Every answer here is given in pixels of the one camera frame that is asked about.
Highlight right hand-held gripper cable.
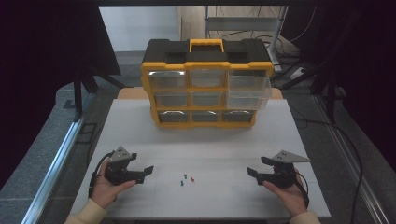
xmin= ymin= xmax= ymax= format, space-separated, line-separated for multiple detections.
xmin=294 ymin=172 xmax=310 ymax=209

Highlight yellow black organizer cabinet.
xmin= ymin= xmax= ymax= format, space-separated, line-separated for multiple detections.
xmin=140 ymin=37 xmax=275 ymax=130

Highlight person's right hand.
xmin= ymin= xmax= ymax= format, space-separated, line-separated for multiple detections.
xmin=262 ymin=169 xmax=308 ymax=218

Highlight aluminium rail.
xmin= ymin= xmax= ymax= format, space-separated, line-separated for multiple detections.
xmin=21 ymin=118 xmax=86 ymax=224
xmin=313 ymin=95 xmax=385 ymax=224

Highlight left hand-held gripper cable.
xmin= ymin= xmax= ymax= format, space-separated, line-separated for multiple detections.
xmin=88 ymin=151 xmax=115 ymax=199

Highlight grey metal stand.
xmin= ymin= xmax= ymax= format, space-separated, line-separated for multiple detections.
xmin=203 ymin=5 xmax=290 ymax=75

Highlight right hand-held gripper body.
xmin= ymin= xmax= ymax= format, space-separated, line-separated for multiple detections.
xmin=261 ymin=149 xmax=311 ymax=189

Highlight long black cable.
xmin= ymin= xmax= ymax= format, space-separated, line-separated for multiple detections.
xmin=291 ymin=117 xmax=364 ymax=224

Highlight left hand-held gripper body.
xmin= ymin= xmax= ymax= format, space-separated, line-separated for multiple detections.
xmin=104 ymin=146 xmax=146 ymax=187

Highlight clear plastic organizer drawer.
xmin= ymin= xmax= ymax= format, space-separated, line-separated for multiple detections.
xmin=225 ymin=70 xmax=273 ymax=111

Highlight group of clear drawers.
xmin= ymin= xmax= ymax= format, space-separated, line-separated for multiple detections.
xmin=148 ymin=69 xmax=258 ymax=123

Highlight black stand legs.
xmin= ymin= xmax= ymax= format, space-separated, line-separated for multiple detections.
xmin=72 ymin=70 xmax=126 ymax=117
xmin=279 ymin=62 xmax=344 ymax=123

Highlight person's left hand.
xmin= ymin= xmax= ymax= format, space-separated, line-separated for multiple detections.
xmin=90 ymin=158 xmax=137 ymax=210

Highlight white power strip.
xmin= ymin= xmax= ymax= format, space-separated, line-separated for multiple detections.
xmin=289 ymin=66 xmax=305 ymax=81

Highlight hand-held gripper cable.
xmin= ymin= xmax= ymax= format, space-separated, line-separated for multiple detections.
xmin=88 ymin=151 xmax=115 ymax=199
xmin=294 ymin=172 xmax=310 ymax=209

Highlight black curtain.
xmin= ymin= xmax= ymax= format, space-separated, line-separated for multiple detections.
xmin=0 ymin=0 xmax=121 ymax=189
xmin=279 ymin=0 xmax=396 ymax=175

